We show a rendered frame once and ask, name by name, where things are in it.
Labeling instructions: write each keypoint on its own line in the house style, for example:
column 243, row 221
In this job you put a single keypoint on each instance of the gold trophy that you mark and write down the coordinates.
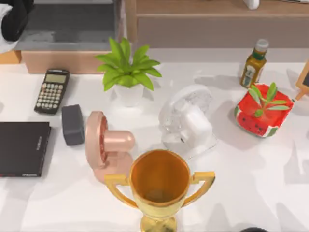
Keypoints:
column 159, row 178

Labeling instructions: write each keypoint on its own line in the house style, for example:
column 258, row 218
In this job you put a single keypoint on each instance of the olive green bottle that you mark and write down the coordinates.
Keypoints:
column 253, row 67

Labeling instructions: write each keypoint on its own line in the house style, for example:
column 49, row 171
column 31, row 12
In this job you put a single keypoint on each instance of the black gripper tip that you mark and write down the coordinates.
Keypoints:
column 249, row 229

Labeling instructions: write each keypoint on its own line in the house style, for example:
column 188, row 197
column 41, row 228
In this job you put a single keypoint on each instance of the green plant in white pot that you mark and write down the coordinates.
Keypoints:
column 125, row 72

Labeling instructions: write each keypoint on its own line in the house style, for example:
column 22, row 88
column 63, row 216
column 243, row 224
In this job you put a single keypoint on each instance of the framed blackboard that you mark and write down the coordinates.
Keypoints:
column 304, row 79

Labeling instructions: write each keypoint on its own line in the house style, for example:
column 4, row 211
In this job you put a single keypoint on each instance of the white desk fan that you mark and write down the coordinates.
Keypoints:
column 193, row 125

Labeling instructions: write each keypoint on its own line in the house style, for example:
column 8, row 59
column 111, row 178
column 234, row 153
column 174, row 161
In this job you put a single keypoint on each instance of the watermelon plant pot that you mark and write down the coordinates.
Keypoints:
column 256, row 120

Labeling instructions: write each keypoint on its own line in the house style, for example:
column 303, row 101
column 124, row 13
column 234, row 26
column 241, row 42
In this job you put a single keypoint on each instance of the white rounded object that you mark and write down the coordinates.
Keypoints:
column 251, row 3

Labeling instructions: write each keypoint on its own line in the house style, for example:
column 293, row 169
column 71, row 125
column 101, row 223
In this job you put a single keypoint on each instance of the pink desk fan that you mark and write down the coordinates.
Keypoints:
column 116, row 141

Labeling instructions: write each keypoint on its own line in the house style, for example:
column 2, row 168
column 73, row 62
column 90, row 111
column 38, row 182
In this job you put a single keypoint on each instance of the black book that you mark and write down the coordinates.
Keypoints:
column 21, row 147

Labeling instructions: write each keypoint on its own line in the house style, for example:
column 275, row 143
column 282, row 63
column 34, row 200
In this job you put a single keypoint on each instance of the wooden cupboard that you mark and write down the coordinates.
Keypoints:
column 205, row 29

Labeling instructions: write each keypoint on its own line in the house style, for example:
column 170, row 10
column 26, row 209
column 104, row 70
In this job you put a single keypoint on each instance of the dark grey box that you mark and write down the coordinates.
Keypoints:
column 72, row 125

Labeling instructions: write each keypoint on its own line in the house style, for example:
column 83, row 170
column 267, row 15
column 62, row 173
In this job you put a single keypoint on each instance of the black calculator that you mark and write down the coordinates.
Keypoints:
column 51, row 93

